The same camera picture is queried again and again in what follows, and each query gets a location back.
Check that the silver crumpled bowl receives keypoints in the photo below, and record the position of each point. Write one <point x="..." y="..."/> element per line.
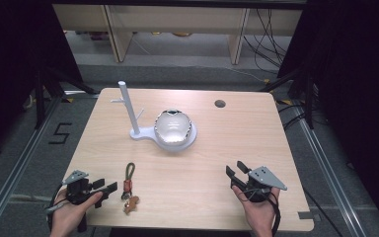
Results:
<point x="172" y="126"/>

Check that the white jewelry stand with tray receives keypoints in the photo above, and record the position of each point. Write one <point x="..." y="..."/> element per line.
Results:
<point x="129" y="108"/>

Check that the person's left hand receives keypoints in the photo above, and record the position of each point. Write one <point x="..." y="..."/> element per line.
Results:
<point x="68" y="214"/>

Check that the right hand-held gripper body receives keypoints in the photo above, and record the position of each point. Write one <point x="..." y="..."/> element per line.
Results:
<point x="260" y="183"/>

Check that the aluminium floor rail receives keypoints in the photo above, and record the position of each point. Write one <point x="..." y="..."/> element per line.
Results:
<point x="23" y="161"/>
<point x="329" y="164"/>

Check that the black curtain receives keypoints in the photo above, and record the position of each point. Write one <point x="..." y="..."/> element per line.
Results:
<point x="13" y="65"/>
<point x="358" y="82"/>

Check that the black tripod stand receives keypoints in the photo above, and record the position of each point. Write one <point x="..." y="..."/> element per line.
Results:
<point x="41" y="98"/>
<point x="309" y="98"/>

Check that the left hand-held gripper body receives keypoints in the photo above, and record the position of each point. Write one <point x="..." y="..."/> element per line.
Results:
<point x="76" y="190"/>

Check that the person's right hand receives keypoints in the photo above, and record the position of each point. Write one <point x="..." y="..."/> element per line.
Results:
<point x="257" y="214"/>

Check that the light wooden shelf unit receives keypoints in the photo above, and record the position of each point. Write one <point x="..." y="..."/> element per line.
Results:
<point x="177" y="19"/>

